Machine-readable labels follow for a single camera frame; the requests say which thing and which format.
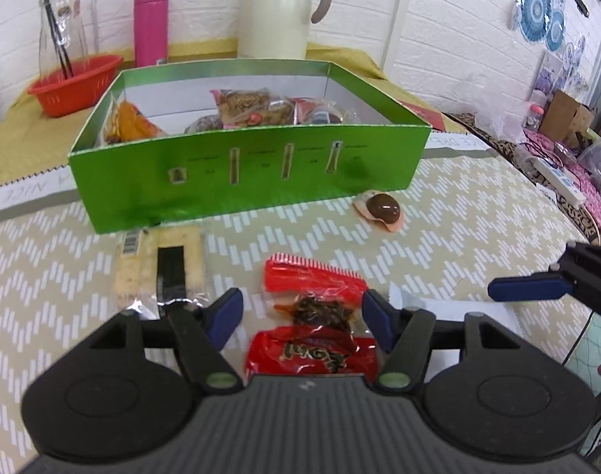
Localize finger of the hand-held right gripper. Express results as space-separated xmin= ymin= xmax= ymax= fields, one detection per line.
xmin=487 ymin=261 xmax=578 ymax=303

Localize clear plastic bag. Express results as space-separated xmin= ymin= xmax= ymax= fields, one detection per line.
xmin=475 ymin=103 xmax=528 ymax=139

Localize chocolate egg in wrapper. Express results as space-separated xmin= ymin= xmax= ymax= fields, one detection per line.
xmin=354 ymin=190 xmax=405 ymax=234

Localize orange snack packet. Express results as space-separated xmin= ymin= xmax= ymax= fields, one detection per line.
xmin=105 ymin=99 xmax=168 ymax=144

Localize blue round wall decoration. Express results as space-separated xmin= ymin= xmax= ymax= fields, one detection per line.
xmin=515 ymin=0 xmax=554 ymax=45

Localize red plastic basket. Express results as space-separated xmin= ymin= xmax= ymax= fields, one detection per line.
xmin=27 ymin=54 xmax=124 ymax=118

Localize red envelope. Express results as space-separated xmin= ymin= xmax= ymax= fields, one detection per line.
xmin=396 ymin=100 xmax=447 ymax=132

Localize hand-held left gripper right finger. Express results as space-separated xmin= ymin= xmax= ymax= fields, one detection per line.
xmin=362 ymin=289 xmax=521 ymax=390

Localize dark round snack packet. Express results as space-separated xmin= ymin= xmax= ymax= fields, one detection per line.
xmin=184 ymin=113 xmax=224 ymax=134

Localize black straw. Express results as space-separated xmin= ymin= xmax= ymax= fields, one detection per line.
xmin=42 ymin=0 xmax=75 ymax=79

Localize pink red snack packet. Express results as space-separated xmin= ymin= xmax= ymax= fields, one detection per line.
xmin=293 ymin=97 xmax=331 ymax=124

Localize brown cardboard box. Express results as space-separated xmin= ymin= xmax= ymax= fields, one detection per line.
xmin=544 ymin=90 xmax=595 ymax=146

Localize clear wrapped dark snack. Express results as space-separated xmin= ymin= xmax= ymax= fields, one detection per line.
xmin=325 ymin=103 xmax=363 ymax=124

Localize pink floral cloth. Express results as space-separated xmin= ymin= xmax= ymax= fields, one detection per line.
xmin=522 ymin=128 xmax=601 ymax=218

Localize green cardboard box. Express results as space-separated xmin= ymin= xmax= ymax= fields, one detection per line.
xmin=67 ymin=58 xmax=433 ymax=234

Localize small bottle pink lid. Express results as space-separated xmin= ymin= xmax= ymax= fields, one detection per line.
xmin=525 ymin=101 xmax=545 ymax=132

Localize white power strip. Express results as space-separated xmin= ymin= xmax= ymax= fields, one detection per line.
xmin=530 ymin=155 xmax=588 ymax=205

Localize glass carafe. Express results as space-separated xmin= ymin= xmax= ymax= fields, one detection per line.
xmin=38 ymin=0 xmax=90 ymax=77

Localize clear cracker packet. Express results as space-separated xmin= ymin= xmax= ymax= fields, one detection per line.
xmin=113 ymin=224 xmax=207 ymax=309

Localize black cable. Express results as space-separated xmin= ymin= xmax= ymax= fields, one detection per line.
xmin=566 ymin=305 xmax=596 ymax=363

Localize cream thermos jug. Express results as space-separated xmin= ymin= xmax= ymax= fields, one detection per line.
xmin=236 ymin=0 xmax=335 ymax=60

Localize clear packet brown snacks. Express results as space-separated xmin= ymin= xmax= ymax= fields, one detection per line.
xmin=211 ymin=88 xmax=297 ymax=128

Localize red snack packet clear window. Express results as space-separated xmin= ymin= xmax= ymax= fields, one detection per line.
xmin=244 ymin=253 xmax=381 ymax=381

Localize purple flower picture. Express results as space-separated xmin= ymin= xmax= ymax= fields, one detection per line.
xmin=530 ymin=52 xmax=563 ymax=104

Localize grey plastic bag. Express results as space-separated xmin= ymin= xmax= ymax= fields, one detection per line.
xmin=577 ymin=135 xmax=601 ymax=198

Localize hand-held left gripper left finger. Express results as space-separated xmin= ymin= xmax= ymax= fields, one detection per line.
xmin=85 ymin=286 xmax=245 ymax=391

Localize small blue wall decoration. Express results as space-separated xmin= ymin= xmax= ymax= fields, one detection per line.
xmin=546 ymin=7 xmax=568 ymax=53

